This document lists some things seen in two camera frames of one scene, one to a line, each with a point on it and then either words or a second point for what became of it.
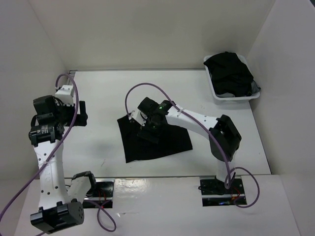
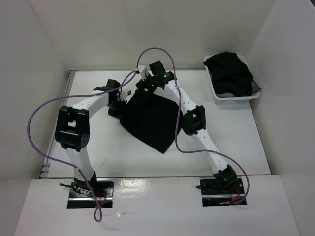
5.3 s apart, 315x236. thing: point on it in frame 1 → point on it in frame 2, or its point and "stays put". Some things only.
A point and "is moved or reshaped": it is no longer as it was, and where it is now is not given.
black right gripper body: [150, 126] → [148, 83]
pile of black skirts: [230, 74] stays put
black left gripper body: [65, 113] → [115, 108]
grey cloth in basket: [254, 88] stays put
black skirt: [173, 139] is moved or reshaped
